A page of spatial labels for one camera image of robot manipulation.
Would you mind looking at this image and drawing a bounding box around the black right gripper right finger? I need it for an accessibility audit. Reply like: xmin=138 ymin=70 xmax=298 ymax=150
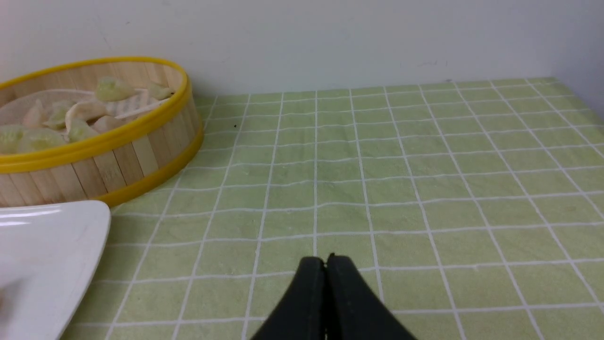
xmin=325 ymin=253 xmax=416 ymax=340

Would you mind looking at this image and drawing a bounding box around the yellow rimmed bamboo steamer basket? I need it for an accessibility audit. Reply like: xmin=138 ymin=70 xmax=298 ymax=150
xmin=0 ymin=56 xmax=204 ymax=207

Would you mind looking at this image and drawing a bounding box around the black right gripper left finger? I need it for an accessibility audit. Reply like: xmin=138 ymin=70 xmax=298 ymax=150
xmin=252 ymin=257 xmax=326 ymax=340

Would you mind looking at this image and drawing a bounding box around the green checkered tablecloth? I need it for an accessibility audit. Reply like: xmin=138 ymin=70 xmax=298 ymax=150
xmin=63 ymin=78 xmax=604 ymax=340

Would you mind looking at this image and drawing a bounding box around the white square plate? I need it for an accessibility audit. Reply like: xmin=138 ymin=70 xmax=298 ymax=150
xmin=0 ymin=200 xmax=111 ymax=340

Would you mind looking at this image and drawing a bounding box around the pale green dumpling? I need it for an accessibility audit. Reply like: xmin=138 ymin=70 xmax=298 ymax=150
xmin=147 ymin=82 xmax=175 ymax=101

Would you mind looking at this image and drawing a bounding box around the white steamer liner cloth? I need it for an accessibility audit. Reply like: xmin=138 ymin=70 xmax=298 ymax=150
xmin=1 ymin=89 xmax=170 ymax=125

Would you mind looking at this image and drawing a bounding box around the pale pink dumpling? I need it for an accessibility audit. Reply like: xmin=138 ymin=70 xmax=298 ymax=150
xmin=22 ymin=99 xmax=48 ymax=129

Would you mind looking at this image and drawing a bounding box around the white dumpling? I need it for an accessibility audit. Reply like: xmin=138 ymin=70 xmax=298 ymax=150
xmin=91 ymin=115 xmax=125 ymax=134
xmin=65 ymin=101 xmax=109 ymax=127

